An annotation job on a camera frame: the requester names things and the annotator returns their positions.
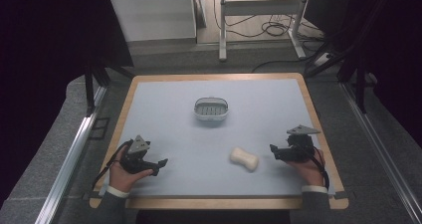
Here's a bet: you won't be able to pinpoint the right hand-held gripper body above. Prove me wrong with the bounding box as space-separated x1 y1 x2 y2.
277 123 322 163

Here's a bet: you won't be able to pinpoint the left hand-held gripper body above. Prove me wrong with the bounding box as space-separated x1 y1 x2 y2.
118 134 161 176

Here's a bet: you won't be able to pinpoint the person's left hand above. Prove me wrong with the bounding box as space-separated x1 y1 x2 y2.
108 146 155 194

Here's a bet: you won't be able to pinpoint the person's right hand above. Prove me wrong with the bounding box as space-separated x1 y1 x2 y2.
286 147 326 188

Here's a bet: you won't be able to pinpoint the cream soap bar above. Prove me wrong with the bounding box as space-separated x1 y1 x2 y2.
229 145 260 173

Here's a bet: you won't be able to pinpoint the light blue table mat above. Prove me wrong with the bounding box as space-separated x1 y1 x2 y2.
99 78 336 197

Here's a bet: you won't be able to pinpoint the wooden table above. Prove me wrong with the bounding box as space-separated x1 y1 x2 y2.
89 72 350 211

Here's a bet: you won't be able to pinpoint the white soap dish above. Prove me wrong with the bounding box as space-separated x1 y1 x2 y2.
193 97 230 121

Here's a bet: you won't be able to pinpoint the black metal stand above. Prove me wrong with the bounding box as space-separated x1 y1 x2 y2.
303 34 379 114
83 59 136 117

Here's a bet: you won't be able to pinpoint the white power strip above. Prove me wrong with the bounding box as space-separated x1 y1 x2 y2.
313 52 333 68

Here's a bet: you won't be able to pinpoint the dark curtain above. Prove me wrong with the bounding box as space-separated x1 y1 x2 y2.
303 0 422 148
0 0 134 208

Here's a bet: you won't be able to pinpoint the white cabinet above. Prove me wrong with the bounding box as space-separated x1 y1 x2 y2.
108 0 198 43

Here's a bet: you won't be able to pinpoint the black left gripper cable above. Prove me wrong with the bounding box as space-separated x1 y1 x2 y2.
92 139 134 190

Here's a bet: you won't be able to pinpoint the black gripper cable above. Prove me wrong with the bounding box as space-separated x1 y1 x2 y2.
308 146 330 191
92 139 134 190

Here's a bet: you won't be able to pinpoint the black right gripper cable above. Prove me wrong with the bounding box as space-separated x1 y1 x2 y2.
308 146 330 191

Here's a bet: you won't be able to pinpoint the aluminium rail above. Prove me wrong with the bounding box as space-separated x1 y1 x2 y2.
34 85 108 224
339 82 422 224

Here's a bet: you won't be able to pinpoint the black floor cables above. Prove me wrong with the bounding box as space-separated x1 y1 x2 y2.
212 0 327 75

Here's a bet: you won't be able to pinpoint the white desk frame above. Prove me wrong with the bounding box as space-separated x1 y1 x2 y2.
218 0 314 62

